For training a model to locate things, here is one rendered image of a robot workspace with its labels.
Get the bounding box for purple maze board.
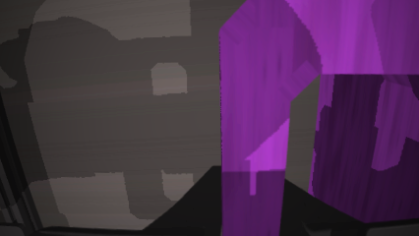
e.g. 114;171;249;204
218;0;419;236

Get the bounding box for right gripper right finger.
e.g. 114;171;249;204
279;179;419;236

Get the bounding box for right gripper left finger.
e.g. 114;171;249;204
30;165;222;236

